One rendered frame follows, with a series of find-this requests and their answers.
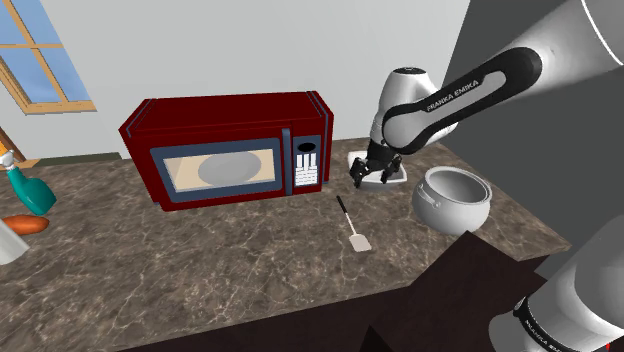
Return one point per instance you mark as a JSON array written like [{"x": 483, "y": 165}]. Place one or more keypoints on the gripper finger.
[
  {"x": 356, "y": 173},
  {"x": 392, "y": 170}
]

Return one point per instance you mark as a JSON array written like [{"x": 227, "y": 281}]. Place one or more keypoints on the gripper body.
[{"x": 381, "y": 155}]

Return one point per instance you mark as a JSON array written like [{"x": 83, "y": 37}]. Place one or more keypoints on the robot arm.
[{"x": 536, "y": 68}]

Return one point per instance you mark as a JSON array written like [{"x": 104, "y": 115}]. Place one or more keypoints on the white square dish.
[{"x": 397, "y": 176}]

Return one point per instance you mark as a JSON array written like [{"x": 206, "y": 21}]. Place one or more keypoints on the white pot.
[{"x": 452, "y": 200}]

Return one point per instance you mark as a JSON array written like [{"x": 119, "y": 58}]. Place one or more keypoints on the red microwave oven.
[{"x": 229, "y": 146}]

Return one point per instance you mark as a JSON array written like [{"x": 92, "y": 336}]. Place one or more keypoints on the teal spray bottle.
[{"x": 30, "y": 190}]

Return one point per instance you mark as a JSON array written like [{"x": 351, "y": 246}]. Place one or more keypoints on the orange sweet potato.
[{"x": 27, "y": 224}]

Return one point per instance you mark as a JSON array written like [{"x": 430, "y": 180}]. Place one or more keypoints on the wooden framed window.
[{"x": 36, "y": 53}]

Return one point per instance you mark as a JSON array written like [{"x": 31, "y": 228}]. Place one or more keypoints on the white cone-shaped object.
[{"x": 8, "y": 246}]

